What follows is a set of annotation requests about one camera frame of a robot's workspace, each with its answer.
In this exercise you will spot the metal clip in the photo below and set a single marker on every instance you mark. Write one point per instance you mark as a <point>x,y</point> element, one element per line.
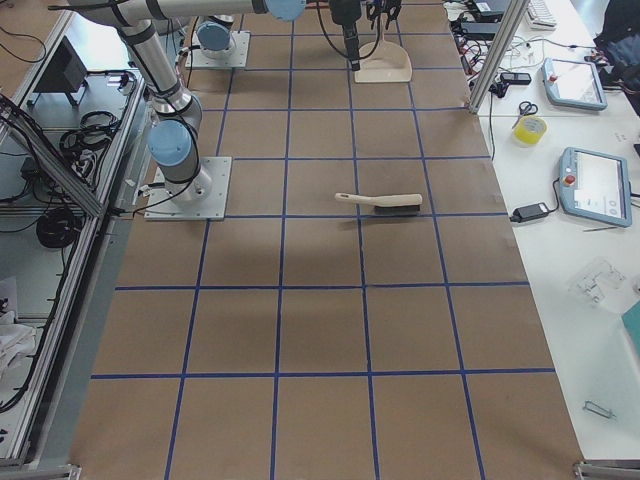
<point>597,409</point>

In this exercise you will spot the clear plastic package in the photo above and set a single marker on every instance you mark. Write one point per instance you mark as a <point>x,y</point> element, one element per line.
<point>600,284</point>

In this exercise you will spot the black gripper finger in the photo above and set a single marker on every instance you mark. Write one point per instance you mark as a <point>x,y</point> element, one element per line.
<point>351,42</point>

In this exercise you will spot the teal board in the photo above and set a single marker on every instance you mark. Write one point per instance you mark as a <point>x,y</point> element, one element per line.
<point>631,322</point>

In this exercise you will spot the white hand brush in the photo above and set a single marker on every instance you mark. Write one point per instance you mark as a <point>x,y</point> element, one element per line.
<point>399,204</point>

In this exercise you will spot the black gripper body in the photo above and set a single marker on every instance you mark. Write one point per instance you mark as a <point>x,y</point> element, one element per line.
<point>343,13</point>
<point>384,7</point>

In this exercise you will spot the far teach pendant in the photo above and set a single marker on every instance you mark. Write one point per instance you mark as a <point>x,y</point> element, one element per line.
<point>573,84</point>

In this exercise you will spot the beige plastic dustpan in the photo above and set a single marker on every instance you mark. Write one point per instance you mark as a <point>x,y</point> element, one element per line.
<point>383,61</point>

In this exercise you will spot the black handled scissors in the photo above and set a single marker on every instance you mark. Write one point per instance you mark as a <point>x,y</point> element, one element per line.
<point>525,108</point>

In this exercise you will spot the black power adapter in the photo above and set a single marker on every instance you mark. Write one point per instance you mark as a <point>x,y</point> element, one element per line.
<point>529,213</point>

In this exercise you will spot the black monitor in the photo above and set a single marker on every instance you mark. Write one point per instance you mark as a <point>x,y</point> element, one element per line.
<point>65,74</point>

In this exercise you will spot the teach pendant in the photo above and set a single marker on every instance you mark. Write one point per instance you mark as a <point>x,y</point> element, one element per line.
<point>595,186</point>
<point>573,84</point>

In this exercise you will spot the near teach pendant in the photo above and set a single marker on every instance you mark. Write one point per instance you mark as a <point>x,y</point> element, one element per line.
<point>595,186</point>

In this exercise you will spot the aluminium frame post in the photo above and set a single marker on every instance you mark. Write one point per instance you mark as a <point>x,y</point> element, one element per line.
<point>510,22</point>

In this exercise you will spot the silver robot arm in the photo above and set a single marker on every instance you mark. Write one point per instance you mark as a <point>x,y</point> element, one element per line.
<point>173,141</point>
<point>214,32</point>

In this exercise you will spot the yellow tape roll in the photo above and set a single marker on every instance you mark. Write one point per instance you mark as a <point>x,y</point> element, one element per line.
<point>529,130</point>

